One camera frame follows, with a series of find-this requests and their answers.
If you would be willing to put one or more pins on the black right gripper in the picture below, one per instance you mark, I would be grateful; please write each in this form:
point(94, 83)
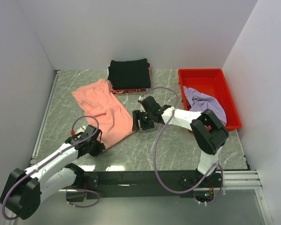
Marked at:
point(143, 119)

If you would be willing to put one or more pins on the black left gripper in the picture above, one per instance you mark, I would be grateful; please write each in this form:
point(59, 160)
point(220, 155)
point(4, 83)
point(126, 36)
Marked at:
point(96, 147)

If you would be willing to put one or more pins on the black folded t shirt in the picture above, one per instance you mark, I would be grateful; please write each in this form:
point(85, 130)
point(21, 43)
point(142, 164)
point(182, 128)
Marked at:
point(129, 75)

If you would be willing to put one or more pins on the aluminium rail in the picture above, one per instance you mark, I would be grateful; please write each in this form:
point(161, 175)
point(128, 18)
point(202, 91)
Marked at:
point(241, 180)
point(44, 120)

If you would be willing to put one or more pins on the aluminium left side rail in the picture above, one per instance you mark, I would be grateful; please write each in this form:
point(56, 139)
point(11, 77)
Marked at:
point(44, 120)

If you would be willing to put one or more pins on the lavender t shirt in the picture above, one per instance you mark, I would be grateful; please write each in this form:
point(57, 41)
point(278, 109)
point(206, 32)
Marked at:
point(199, 102)

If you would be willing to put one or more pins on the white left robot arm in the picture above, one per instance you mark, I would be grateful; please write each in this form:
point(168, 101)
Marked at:
point(25, 204)

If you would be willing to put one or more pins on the red patterned folded t shirt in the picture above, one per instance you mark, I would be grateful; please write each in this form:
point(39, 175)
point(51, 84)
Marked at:
point(124, 91)

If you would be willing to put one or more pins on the salmon pink t shirt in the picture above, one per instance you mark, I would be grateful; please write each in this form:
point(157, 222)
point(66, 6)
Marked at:
point(97, 101)

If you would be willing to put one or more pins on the red plastic bin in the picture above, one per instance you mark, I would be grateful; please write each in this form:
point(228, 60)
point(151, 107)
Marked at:
point(212, 82)

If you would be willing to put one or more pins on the aluminium front rail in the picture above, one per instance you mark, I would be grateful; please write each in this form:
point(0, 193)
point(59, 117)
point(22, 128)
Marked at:
point(241, 180)

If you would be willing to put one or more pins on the pink folded t shirt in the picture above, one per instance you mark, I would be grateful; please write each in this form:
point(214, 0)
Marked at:
point(150, 68)

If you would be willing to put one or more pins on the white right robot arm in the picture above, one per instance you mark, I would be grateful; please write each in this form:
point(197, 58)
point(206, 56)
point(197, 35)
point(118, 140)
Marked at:
point(210, 134)

